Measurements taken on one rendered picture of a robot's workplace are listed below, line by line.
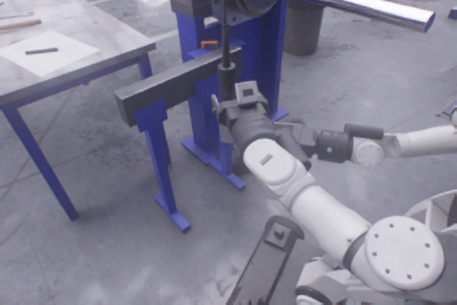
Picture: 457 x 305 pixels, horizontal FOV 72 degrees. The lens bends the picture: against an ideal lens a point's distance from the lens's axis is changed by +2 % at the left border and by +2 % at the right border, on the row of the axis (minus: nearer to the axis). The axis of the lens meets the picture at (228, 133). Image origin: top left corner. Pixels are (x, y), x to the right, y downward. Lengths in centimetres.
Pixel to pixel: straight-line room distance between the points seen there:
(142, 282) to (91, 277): 26
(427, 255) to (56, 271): 174
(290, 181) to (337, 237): 11
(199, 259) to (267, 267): 40
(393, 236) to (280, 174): 18
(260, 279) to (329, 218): 102
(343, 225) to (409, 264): 10
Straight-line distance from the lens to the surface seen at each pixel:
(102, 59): 158
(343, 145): 88
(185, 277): 171
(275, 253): 153
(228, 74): 80
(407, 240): 42
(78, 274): 187
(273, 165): 52
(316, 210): 49
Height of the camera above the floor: 153
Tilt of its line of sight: 41 degrees down
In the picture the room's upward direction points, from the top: 2 degrees counter-clockwise
